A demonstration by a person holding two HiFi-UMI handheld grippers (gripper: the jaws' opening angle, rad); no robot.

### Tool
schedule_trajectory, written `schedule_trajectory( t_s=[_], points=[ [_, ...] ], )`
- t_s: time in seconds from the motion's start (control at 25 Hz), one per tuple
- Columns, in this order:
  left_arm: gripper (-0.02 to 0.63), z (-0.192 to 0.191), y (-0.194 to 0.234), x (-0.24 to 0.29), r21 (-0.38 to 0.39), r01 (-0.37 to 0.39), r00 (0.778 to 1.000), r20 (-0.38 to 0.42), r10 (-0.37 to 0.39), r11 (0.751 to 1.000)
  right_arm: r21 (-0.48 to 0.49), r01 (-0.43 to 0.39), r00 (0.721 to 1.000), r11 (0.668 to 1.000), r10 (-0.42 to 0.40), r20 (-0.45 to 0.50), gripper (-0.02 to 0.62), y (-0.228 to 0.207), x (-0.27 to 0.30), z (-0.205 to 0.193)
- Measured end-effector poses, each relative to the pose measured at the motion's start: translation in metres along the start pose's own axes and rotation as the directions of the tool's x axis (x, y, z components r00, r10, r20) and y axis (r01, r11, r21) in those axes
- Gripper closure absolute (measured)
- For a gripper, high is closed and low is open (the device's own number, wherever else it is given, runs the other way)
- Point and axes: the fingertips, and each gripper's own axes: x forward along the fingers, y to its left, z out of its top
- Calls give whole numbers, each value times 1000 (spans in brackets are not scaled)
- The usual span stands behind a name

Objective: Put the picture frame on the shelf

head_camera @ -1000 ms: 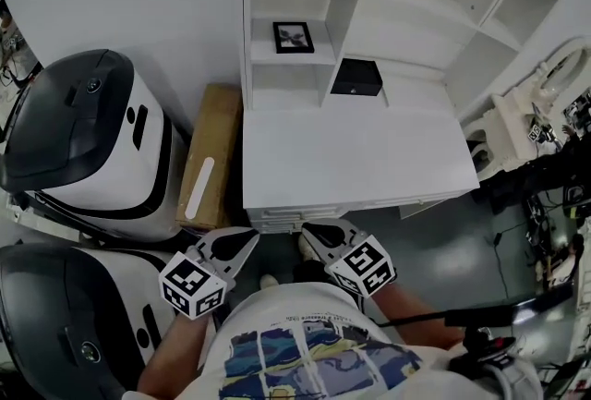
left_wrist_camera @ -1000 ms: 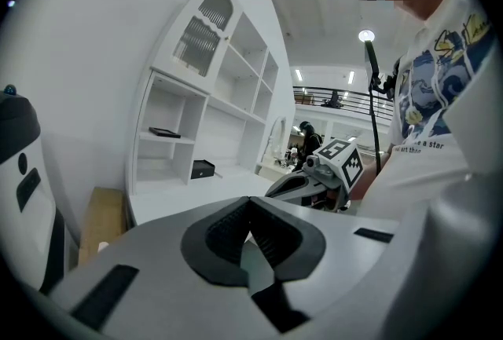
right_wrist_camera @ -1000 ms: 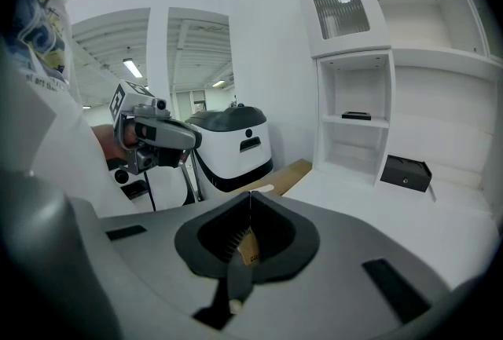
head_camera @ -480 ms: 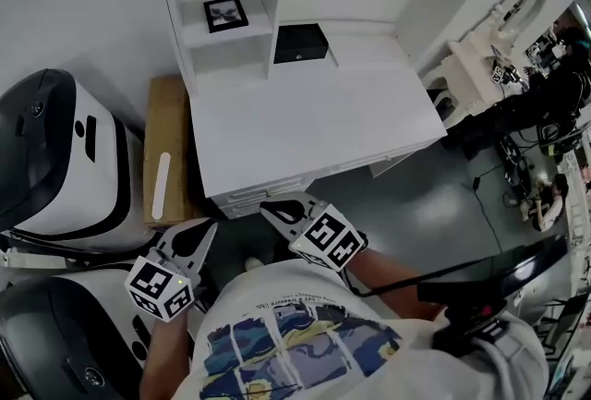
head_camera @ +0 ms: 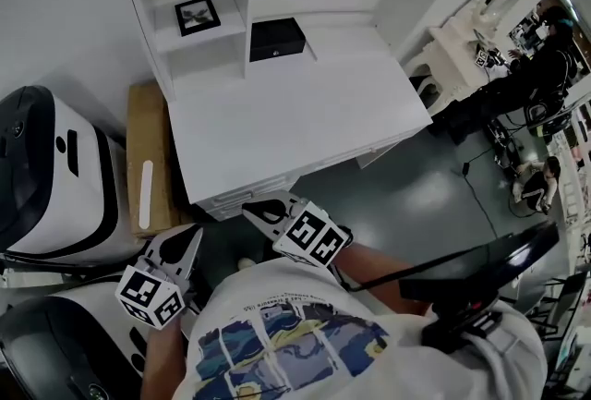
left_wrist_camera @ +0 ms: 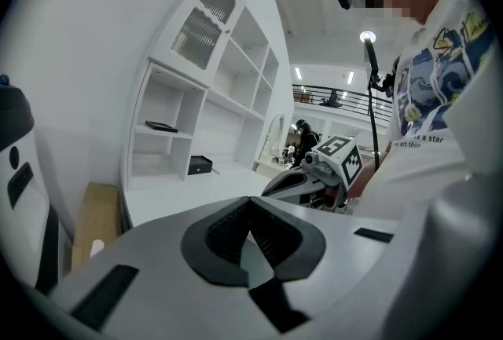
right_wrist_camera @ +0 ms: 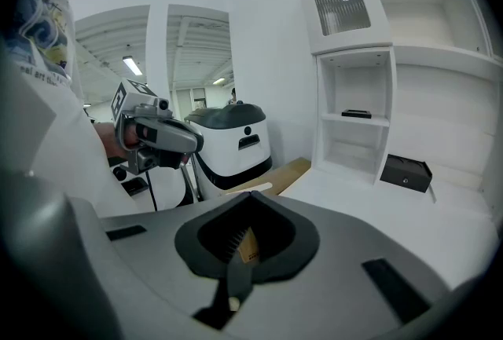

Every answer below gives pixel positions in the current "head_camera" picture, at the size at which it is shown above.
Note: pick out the brown cardboard box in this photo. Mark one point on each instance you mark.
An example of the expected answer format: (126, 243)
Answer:
(152, 130)

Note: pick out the white and black mobile robot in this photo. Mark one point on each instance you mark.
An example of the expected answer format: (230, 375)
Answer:
(55, 343)
(88, 195)

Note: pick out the black body-worn rig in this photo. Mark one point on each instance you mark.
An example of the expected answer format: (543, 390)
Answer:
(485, 269)

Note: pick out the person's light shoe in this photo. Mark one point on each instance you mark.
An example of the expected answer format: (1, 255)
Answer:
(245, 263)

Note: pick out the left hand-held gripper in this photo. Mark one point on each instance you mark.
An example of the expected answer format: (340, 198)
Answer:
(148, 296)

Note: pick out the person's right forearm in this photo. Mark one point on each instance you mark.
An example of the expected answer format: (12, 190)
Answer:
(378, 273)

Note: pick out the person's left forearm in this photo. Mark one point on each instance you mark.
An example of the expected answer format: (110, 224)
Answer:
(161, 361)

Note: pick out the white desk with hutch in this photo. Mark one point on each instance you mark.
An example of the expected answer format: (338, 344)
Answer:
(286, 121)

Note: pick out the black framed flower picture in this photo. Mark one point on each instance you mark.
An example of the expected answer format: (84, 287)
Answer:
(197, 15)

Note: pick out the white plastic strip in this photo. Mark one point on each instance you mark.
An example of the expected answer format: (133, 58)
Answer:
(146, 195)

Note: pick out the black storage box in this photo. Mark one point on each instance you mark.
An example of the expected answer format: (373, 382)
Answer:
(274, 38)

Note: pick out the person's white printed shirt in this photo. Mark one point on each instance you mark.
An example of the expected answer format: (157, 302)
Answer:
(369, 370)

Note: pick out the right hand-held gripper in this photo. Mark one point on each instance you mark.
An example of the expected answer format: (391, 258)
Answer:
(314, 234)

